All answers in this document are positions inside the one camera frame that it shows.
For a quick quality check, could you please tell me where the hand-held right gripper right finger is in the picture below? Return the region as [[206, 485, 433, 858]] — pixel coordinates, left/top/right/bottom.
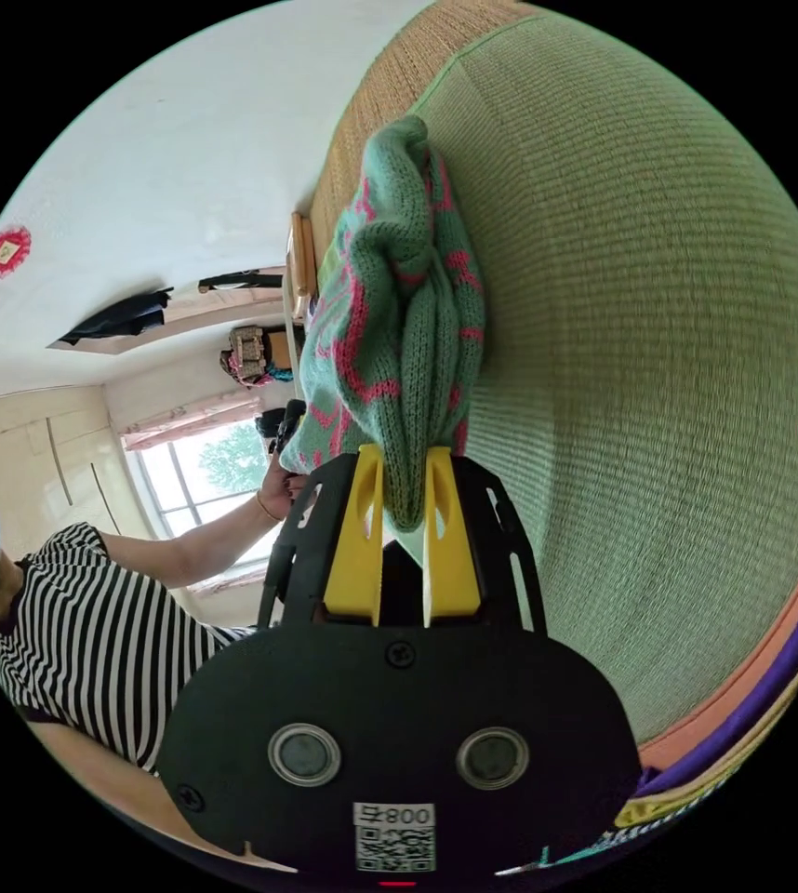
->
[[422, 448, 483, 629]]

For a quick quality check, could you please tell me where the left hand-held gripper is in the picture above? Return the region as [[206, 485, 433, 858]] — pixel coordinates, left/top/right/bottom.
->
[[256, 398, 310, 456]]

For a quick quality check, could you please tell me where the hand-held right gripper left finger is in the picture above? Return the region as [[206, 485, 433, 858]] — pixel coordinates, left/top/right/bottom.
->
[[322, 445, 385, 627]]

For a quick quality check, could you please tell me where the green sweater with pink pattern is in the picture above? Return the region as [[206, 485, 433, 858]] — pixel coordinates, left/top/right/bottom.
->
[[278, 114, 488, 535]]

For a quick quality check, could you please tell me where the person's left forearm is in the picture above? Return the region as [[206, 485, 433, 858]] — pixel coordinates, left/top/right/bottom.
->
[[151, 487, 283, 593]]

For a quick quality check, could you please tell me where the person's right forearm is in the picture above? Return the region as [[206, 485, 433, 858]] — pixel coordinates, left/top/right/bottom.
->
[[25, 720, 300, 874]]

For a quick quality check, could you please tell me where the person's left hand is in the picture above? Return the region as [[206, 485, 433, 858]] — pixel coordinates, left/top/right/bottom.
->
[[257, 457, 311, 523]]

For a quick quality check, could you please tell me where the patterned bag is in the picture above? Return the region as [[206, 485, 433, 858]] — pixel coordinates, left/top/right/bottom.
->
[[219, 324, 297, 389]]

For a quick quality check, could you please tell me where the pink curtain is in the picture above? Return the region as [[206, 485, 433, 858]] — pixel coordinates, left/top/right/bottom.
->
[[119, 393, 266, 453]]

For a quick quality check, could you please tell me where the window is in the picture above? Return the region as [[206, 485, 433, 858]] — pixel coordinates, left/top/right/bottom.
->
[[123, 418, 283, 584]]

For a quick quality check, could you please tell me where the dark hanging cloth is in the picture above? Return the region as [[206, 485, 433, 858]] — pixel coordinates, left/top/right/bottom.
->
[[55, 286, 177, 348]]

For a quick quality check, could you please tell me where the person's body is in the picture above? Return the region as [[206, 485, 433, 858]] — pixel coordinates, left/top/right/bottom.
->
[[0, 393, 260, 777]]

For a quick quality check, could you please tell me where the bed with green woven mat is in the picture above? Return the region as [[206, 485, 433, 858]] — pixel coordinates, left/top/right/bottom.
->
[[286, 0, 798, 758]]

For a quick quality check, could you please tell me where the pile of clothes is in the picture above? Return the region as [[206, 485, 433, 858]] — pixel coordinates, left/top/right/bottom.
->
[[510, 481, 798, 877]]

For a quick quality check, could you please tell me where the red round wall decoration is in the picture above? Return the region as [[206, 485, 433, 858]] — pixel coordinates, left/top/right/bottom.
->
[[0, 224, 34, 286]]

